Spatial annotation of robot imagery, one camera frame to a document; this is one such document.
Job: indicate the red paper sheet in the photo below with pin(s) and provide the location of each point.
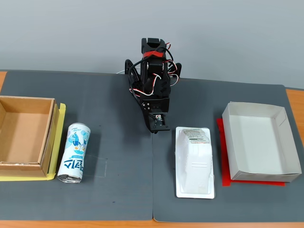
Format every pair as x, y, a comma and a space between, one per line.
226, 175

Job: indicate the brown cardboard box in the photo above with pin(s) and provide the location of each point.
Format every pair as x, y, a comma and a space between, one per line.
21, 133

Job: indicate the white can with blue print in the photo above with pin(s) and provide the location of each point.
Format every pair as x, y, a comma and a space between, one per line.
73, 152

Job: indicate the white paper box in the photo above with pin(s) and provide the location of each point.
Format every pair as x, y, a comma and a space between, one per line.
259, 145

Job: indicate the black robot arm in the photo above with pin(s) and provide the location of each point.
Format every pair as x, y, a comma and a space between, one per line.
152, 69

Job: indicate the white plastic blister package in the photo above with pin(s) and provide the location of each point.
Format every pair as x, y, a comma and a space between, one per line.
194, 164

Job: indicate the black table clamp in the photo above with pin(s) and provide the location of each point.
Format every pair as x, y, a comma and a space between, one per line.
179, 69
128, 66

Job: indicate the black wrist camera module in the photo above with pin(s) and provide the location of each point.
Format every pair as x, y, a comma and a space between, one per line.
160, 123

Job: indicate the red tape strip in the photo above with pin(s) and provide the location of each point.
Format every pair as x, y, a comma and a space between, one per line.
153, 54

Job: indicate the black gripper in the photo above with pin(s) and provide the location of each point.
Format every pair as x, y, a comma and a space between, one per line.
158, 103

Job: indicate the yellow paper sheet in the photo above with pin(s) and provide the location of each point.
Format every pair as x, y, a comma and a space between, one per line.
62, 114

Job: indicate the grey table mat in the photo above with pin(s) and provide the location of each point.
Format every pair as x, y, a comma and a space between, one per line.
194, 107
107, 114

